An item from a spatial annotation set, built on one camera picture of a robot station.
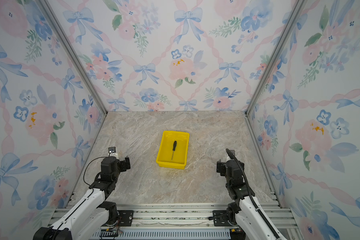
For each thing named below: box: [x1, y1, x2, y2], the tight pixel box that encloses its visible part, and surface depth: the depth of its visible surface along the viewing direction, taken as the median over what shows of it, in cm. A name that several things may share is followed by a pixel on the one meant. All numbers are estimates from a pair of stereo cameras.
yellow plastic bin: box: [156, 130, 190, 170], surface depth 99 cm
